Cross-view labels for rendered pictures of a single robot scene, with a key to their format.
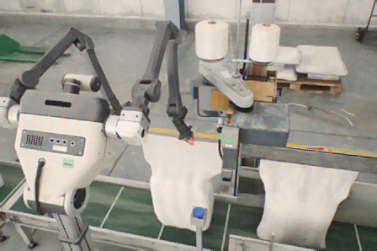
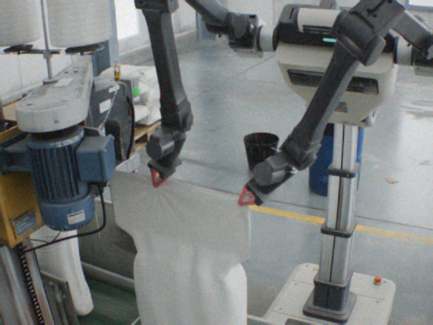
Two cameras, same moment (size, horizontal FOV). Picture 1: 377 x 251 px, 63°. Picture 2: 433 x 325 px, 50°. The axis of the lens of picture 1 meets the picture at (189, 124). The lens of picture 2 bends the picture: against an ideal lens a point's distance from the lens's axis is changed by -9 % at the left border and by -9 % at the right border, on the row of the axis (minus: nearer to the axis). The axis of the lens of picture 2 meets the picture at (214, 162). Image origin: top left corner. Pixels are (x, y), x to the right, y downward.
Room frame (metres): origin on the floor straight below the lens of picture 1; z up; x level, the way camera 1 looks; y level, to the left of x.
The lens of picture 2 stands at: (2.65, 0.49, 1.72)
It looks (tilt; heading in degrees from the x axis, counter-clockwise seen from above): 24 degrees down; 194
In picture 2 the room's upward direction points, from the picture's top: 3 degrees counter-clockwise
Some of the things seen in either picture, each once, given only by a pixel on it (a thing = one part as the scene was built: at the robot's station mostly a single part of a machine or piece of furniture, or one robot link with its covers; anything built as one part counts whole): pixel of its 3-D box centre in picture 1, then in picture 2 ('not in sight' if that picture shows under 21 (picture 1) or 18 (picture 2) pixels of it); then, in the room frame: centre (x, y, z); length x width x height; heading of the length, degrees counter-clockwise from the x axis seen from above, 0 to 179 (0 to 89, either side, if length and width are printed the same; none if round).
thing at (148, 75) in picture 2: not in sight; (131, 74); (-2.01, -1.48, 0.56); 0.67 x 0.43 x 0.15; 75
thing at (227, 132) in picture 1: (230, 137); (127, 90); (1.11, -0.18, 1.29); 0.08 x 0.05 x 0.09; 75
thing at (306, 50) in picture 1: (317, 53); not in sight; (4.27, -1.93, 0.32); 0.68 x 0.45 x 0.15; 75
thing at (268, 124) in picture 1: (255, 134); (77, 119); (1.22, -0.33, 1.21); 0.30 x 0.25 x 0.30; 75
